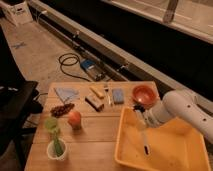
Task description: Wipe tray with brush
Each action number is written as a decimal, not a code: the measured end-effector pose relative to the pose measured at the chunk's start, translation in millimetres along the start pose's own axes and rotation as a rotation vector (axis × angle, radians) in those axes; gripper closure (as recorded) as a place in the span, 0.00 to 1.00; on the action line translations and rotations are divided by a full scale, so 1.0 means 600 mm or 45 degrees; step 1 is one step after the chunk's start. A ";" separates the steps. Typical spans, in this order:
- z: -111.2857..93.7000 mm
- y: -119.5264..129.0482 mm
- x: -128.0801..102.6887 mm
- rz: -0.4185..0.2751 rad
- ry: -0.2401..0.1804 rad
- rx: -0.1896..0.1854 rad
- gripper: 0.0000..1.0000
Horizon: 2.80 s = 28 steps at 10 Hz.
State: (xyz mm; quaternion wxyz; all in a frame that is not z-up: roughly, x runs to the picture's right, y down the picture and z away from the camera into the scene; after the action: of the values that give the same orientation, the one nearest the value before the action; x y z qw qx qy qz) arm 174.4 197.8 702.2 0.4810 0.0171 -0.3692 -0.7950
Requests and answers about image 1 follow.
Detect white handled dish brush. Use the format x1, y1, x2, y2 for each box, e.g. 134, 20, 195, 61
133, 105, 149, 155

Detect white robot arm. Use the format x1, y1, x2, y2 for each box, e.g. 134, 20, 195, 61
143, 90, 213, 144

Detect yellow plastic tray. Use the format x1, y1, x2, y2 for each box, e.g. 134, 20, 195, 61
115, 108, 211, 171

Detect red orange bowl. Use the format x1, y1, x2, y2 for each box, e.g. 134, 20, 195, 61
132, 85, 156, 106

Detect blue sponge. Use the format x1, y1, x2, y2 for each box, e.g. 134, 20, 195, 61
112, 89, 124, 104

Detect silver fork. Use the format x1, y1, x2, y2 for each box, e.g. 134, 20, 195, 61
104, 84, 112, 106

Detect brown black eraser block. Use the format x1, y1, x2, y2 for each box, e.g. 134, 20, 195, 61
85, 96, 104, 111

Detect yellow wooden block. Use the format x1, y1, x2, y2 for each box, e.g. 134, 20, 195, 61
90, 86, 104, 99

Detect blue power box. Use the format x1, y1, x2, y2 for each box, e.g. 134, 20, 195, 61
80, 59, 105, 81

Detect orange peach fruit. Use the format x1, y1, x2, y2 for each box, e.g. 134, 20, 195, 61
68, 111, 81, 130

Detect light blue cloth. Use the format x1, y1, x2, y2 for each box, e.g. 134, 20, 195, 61
54, 87, 79, 103

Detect brown grape bunch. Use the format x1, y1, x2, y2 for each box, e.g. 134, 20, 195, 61
50, 103, 74, 118

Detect white cup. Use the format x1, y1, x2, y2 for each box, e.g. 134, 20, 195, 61
46, 139, 67, 161

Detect black chair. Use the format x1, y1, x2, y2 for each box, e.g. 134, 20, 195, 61
0, 27, 43, 169

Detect white cardboard box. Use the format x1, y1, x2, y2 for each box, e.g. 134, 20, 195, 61
0, 0, 33, 26

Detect metal floor rail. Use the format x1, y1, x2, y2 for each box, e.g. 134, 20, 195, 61
29, 0, 213, 114

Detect black cable on floor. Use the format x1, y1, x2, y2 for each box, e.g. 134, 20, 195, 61
58, 52, 92, 83

